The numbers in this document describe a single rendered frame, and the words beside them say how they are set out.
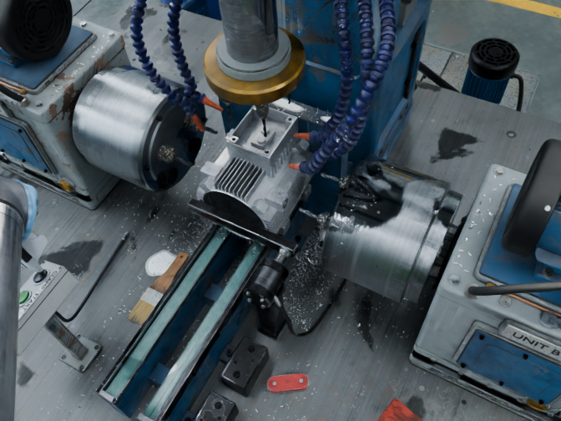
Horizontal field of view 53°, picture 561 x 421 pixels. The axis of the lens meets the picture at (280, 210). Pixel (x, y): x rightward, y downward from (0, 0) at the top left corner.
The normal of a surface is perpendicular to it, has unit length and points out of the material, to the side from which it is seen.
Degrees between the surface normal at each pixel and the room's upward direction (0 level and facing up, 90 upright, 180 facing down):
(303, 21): 90
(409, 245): 39
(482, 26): 0
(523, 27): 0
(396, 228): 28
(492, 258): 0
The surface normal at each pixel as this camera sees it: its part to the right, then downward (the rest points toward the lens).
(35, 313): 0.78, 0.12
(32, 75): -0.05, -0.55
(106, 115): -0.32, -0.02
